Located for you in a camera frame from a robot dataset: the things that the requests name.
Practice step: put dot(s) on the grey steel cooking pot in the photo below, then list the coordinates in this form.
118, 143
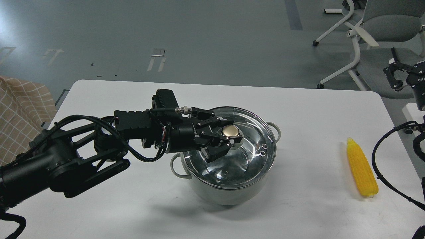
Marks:
213, 194

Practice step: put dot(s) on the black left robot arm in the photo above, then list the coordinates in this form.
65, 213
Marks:
79, 152

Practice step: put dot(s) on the white chair base background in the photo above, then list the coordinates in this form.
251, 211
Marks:
347, 14

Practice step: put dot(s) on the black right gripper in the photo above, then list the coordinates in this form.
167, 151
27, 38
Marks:
415, 78

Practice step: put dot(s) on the grey office chair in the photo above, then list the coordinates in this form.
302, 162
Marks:
376, 22

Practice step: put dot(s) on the glass pot lid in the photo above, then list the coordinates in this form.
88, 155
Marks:
246, 162

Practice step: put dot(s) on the yellow corn cob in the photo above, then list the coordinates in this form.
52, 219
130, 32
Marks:
361, 170

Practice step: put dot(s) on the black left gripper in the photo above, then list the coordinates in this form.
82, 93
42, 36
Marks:
185, 136

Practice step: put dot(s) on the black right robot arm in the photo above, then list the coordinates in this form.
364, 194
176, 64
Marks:
418, 139

